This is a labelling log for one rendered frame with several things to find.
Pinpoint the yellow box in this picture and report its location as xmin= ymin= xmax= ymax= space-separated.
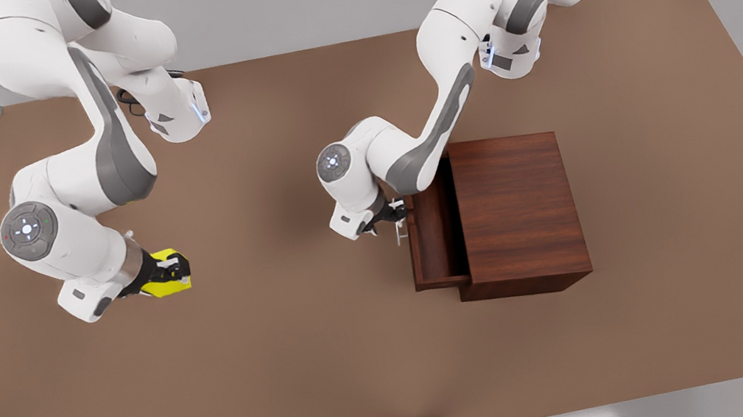
xmin=135 ymin=245 xmax=195 ymax=301

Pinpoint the dark wooden drawer silver handle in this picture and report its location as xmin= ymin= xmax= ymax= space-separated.
xmin=384 ymin=154 xmax=473 ymax=296

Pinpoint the dark wooden cabinet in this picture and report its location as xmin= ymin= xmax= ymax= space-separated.
xmin=435 ymin=124 xmax=597 ymax=308

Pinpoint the black cable loop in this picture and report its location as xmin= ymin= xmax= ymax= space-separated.
xmin=113 ymin=66 xmax=193 ymax=124

